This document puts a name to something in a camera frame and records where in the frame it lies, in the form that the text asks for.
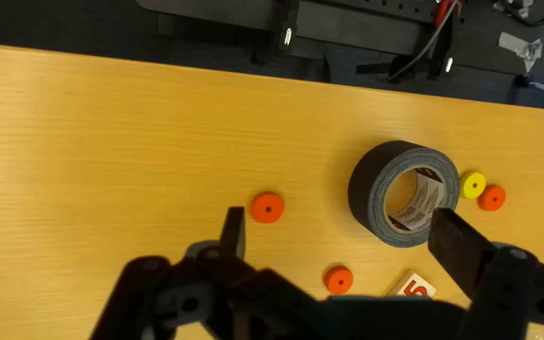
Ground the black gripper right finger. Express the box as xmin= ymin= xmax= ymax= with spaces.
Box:
xmin=427 ymin=207 xmax=495 ymax=296

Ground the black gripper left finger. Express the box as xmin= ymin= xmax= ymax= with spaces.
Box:
xmin=219 ymin=206 xmax=246 ymax=258

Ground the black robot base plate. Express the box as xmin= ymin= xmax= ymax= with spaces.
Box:
xmin=136 ymin=0 xmax=455 ymax=54

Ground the grey cable on base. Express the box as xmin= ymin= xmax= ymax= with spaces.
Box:
xmin=387 ymin=0 xmax=463 ymax=83

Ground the black duct tape roll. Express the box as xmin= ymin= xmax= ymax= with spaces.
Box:
xmin=348 ymin=139 xmax=459 ymax=247

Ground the wooden number peg board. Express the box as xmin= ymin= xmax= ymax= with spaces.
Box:
xmin=391 ymin=272 xmax=436 ymax=296

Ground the orange disc beside yellow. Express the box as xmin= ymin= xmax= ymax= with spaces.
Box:
xmin=478 ymin=185 xmax=506 ymax=211

